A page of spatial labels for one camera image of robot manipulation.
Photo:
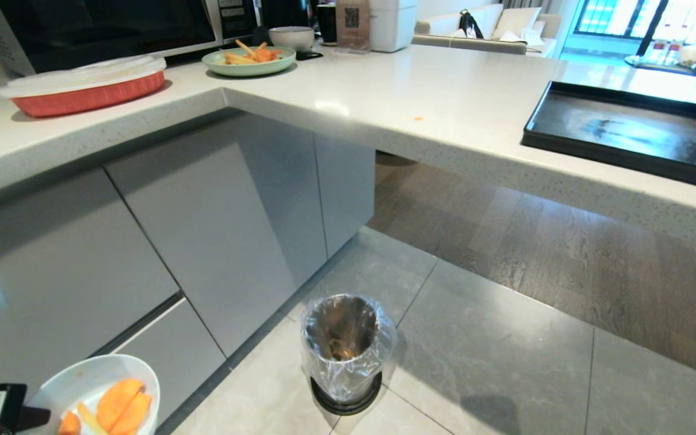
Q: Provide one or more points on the white dish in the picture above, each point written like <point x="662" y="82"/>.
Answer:
<point x="91" y="374"/>

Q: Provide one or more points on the trash bin with plastic liner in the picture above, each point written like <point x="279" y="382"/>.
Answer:
<point x="324" y="368"/>

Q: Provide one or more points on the metal trash bin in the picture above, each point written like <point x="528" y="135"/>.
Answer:
<point x="343" y="329"/>

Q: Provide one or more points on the red baking dish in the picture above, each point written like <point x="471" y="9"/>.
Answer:
<point x="91" y="96"/>

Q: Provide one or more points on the fries and carrot scraps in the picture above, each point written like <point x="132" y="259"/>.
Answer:
<point x="251" y="55"/>

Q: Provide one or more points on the black tray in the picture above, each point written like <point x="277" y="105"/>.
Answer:
<point x="632" y="130"/>

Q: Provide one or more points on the small orange carrot piece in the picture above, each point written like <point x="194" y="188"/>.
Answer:
<point x="69" y="425"/>

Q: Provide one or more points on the yellow fry strip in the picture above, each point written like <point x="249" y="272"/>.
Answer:
<point x="90" y="420"/>

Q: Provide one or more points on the grey cabinet door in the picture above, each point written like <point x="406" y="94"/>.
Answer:
<point x="209" y="241"/>
<point x="287" y="193"/>
<point x="64" y="272"/>
<point x="348" y="187"/>

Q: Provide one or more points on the grey cabinet drawer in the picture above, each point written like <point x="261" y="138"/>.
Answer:
<point x="173" y="356"/>

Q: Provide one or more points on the white cover sheet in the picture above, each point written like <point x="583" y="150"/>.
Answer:
<point x="79" y="74"/>

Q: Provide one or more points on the microwave oven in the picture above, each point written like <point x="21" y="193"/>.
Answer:
<point x="106" y="24"/>

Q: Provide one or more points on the green plate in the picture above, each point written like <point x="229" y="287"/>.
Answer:
<point x="275" y="62"/>

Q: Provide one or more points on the black coaster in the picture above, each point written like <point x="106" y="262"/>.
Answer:
<point x="309" y="55"/>

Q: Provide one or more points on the white bowl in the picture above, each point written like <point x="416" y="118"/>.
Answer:
<point x="291" y="38"/>

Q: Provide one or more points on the black cup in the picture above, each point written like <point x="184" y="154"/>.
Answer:
<point x="327" y="23"/>

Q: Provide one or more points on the brown sign card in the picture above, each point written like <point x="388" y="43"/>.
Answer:
<point x="352" y="24"/>

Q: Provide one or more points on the white canister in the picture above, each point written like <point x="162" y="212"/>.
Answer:
<point x="392" y="27"/>

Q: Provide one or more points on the beige sofa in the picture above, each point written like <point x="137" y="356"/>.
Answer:
<point x="475" y="43"/>

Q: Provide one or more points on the black bag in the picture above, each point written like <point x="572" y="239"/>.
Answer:
<point x="470" y="25"/>

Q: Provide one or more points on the white cushion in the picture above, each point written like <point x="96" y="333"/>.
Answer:
<point x="516" y="23"/>

